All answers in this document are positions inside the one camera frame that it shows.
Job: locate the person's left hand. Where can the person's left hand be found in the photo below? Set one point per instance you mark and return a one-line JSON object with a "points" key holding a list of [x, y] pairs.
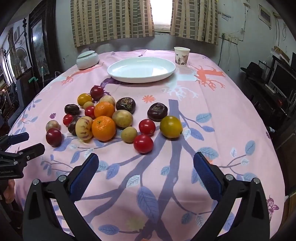
{"points": [[10, 188]]}

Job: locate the white oval plate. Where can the white oval plate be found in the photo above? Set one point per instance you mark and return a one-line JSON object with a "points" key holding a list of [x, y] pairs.
{"points": [[141, 69]]}

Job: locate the dark wooden framed cabinet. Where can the dark wooden framed cabinet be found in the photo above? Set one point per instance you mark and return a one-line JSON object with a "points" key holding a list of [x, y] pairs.
{"points": [[49, 34]]}

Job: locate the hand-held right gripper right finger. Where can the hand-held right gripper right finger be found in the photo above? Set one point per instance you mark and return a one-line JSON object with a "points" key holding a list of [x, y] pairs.
{"points": [[207, 176]]}

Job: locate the yellow-green tomato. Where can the yellow-green tomato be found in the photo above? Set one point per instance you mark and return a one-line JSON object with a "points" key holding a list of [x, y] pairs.
{"points": [[171, 127]]}

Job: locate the standing electric fan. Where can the standing electric fan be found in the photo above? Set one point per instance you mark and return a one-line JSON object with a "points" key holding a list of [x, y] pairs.
{"points": [[22, 56]]}

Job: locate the orange mandarin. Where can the orange mandarin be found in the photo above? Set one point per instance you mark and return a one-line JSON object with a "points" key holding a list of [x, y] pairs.
{"points": [[103, 128], [104, 110]]}

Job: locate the dark water chestnut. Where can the dark water chestnut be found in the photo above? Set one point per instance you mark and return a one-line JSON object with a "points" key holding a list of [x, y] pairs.
{"points": [[125, 105], [72, 126], [157, 111], [72, 109]]}

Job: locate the bright window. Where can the bright window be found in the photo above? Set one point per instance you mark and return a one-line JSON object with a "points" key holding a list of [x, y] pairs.
{"points": [[161, 14]]}

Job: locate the white lidded ceramic jar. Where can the white lidded ceramic jar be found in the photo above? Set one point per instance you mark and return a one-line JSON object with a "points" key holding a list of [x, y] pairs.
{"points": [[87, 61]]}

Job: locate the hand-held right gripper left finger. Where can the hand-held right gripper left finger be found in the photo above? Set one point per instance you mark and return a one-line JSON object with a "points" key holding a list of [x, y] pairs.
{"points": [[85, 173]]}

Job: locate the dark side desk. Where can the dark side desk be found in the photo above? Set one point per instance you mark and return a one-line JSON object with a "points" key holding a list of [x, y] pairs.
{"points": [[261, 92]]}

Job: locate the grey chair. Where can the grey chair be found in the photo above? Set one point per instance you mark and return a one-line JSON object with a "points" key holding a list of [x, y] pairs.
{"points": [[23, 92]]}

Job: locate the dark red tomato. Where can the dark red tomato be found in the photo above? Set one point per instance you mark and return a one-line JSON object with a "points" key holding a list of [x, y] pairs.
{"points": [[53, 137], [96, 92]]}

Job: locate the wall socket strip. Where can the wall socket strip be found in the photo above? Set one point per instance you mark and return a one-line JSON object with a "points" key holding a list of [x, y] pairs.
{"points": [[231, 38]]}

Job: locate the yellow tomato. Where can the yellow tomato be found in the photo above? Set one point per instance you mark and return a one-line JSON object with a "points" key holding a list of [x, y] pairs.
{"points": [[84, 99]]}

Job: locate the printed paper cup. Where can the printed paper cup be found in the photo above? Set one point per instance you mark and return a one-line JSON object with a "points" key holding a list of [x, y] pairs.
{"points": [[182, 56]]}

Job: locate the large beige round fruit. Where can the large beige round fruit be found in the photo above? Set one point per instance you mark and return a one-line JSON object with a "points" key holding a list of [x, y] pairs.
{"points": [[123, 118]]}

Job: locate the black hat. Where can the black hat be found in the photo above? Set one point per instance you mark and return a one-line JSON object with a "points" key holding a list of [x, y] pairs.
{"points": [[253, 68]]}

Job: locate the computer monitor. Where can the computer monitor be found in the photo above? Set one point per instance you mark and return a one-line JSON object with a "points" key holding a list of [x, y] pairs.
{"points": [[283, 77]]}

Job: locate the green plastic clip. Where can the green plastic clip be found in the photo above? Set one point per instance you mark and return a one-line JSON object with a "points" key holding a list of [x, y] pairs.
{"points": [[32, 80]]}

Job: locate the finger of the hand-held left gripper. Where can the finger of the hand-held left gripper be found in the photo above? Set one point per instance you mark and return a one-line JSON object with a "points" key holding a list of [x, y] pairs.
{"points": [[32, 149], [18, 137]]}

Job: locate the checked beige curtain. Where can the checked beige curtain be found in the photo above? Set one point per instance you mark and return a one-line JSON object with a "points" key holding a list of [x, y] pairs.
{"points": [[104, 20], [194, 18]]}

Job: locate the wall vent frame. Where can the wall vent frame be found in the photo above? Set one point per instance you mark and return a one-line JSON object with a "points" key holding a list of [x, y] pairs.
{"points": [[264, 16]]}

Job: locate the pink printed tablecloth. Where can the pink printed tablecloth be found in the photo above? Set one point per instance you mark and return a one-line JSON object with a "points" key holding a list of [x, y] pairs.
{"points": [[231, 115]]}

